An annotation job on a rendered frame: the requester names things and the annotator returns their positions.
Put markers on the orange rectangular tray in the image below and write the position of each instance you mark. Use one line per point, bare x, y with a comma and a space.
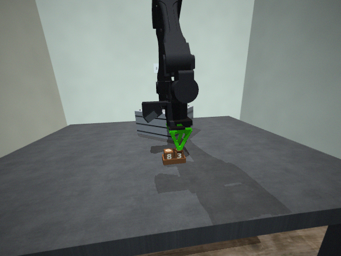
173, 161

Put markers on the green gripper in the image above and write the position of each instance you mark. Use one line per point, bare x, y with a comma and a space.
183, 127

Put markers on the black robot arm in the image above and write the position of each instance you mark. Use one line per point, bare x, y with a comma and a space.
175, 60

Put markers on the brown number cube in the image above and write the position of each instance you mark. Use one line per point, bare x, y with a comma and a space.
168, 153
178, 153

